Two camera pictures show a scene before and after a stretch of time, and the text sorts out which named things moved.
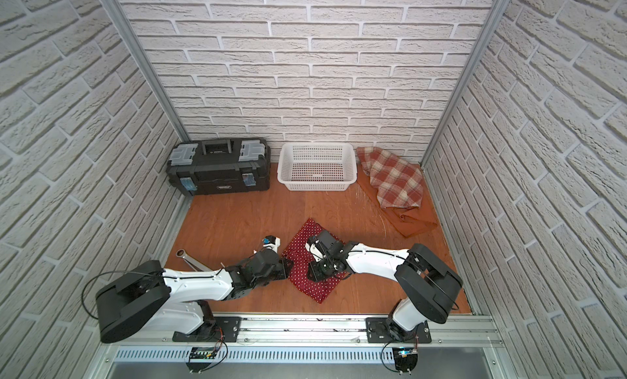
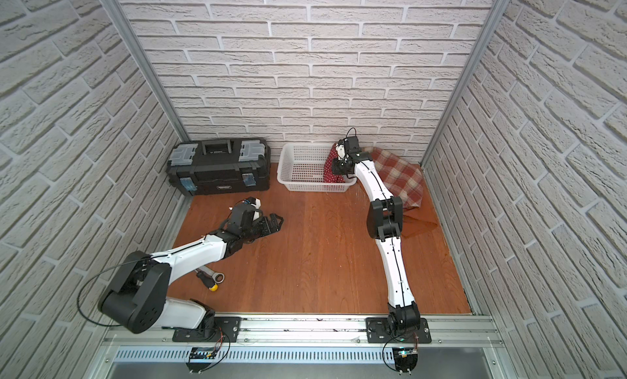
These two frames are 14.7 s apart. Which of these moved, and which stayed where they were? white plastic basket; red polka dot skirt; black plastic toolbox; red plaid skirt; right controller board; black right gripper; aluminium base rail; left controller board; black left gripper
Moved: black left gripper; red polka dot skirt; black right gripper
Stayed: left controller board; black plastic toolbox; red plaid skirt; white plastic basket; right controller board; aluminium base rail
